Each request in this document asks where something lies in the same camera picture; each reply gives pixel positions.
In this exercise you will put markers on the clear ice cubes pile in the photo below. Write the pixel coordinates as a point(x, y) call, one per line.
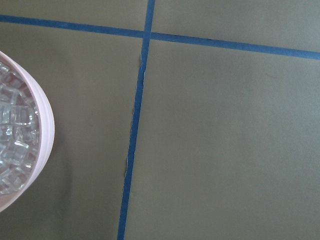
point(19, 131)

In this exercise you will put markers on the pink bowl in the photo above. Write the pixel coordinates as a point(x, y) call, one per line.
point(46, 127)

